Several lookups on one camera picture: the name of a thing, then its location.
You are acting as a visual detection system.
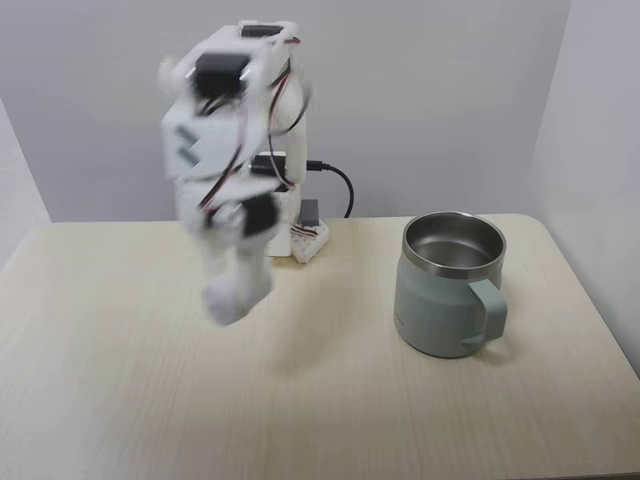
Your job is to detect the grey clamp block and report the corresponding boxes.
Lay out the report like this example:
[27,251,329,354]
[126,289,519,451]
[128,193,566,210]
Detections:
[299,199,322,227]

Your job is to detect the pale green steel mug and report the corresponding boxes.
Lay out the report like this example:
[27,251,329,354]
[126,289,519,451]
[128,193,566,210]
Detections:
[392,211,509,361]

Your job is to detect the white perforated table clamp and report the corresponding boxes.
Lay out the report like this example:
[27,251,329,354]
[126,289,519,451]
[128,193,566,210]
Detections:
[291,221,331,265]

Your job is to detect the black usb power cable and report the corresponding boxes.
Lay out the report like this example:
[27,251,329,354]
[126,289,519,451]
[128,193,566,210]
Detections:
[305,158,355,220]

